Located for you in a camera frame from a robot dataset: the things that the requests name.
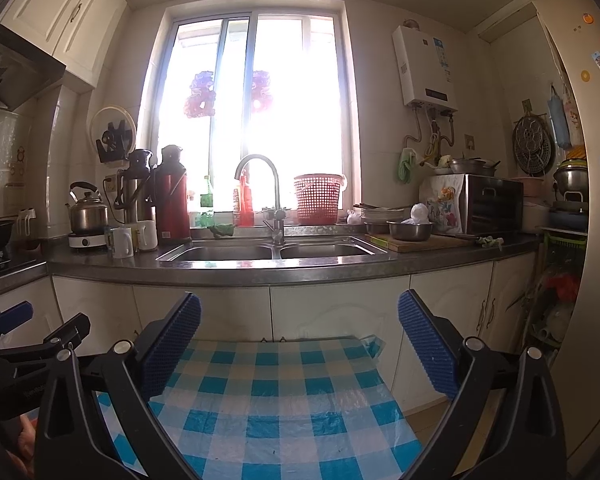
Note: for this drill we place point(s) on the black microwave oven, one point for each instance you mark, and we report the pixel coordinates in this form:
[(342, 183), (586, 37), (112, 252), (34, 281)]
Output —
[(490, 206)]

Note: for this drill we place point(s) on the blue checkered tablecloth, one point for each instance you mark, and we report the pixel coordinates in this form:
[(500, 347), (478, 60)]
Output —
[(313, 409)]

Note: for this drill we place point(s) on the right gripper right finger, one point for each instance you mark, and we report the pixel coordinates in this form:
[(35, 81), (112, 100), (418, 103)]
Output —
[(435, 340)]

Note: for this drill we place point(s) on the person's left hand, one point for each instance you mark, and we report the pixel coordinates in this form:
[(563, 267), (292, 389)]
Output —
[(24, 459)]

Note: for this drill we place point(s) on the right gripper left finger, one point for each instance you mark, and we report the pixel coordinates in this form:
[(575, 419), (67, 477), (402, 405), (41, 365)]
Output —
[(163, 342)]

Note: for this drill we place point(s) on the white mug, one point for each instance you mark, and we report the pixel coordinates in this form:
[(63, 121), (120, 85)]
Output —
[(120, 242)]

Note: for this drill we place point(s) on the red thermos flask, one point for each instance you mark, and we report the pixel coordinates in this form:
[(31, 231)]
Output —
[(170, 197)]

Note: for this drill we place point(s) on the white water heater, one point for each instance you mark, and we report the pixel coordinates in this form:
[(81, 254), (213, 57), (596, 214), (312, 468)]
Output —
[(424, 72)]

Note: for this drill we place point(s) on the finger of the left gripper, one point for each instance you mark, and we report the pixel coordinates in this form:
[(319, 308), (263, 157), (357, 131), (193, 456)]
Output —
[(15, 316), (68, 335)]

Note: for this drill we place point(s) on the steel kettle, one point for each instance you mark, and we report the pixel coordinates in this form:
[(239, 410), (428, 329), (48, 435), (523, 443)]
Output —
[(88, 214)]

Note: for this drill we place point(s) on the steel bowl on counter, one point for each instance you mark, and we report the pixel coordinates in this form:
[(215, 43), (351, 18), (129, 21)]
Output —
[(408, 232)]

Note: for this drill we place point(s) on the red plastic basket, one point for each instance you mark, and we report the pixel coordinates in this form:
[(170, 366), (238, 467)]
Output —
[(318, 198)]

